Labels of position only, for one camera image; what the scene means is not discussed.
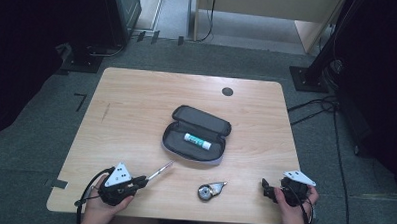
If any black hanging cable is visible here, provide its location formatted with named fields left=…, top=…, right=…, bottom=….
left=198, top=0, right=217, bottom=44

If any person's right hand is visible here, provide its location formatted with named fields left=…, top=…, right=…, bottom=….
left=272, top=184, right=320, bottom=224

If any black cabinet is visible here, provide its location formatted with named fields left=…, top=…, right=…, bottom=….
left=101, top=0, right=143, bottom=50

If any clear pen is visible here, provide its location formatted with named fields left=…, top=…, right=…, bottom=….
left=145, top=159, right=175, bottom=183

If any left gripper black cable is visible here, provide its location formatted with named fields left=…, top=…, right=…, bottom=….
left=74, top=165, right=117, bottom=224

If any black stand base plate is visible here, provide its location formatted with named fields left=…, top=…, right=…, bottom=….
left=58, top=41, right=106, bottom=75

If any white and green glue stick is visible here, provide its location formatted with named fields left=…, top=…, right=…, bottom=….
left=183, top=133, right=213, bottom=150

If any dark curtain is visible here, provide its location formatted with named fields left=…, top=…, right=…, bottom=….
left=0, top=0, right=106, bottom=147
left=328, top=0, right=397, bottom=203

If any dark zippered pencil case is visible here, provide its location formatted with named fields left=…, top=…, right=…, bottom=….
left=160, top=104, right=234, bottom=167

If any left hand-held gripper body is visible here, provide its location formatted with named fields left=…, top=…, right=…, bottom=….
left=97, top=161, right=142, bottom=208

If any black metal stand with base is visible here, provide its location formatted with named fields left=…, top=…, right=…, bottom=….
left=288, top=0, right=359, bottom=95

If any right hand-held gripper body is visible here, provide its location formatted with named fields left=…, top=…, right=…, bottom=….
left=277, top=170, right=317, bottom=208

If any person's left hand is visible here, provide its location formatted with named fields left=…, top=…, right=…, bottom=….
left=82, top=173, right=136, bottom=224

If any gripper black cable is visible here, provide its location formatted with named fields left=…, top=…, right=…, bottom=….
left=74, top=165, right=117, bottom=224
left=291, top=186, right=316, bottom=224

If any black floor cable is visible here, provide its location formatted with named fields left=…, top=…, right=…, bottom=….
left=283, top=94, right=355, bottom=224

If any black tape strip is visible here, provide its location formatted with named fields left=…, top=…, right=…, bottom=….
left=45, top=178, right=69, bottom=190

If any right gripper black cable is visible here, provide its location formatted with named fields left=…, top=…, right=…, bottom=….
left=291, top=186, right=316, bottom=224

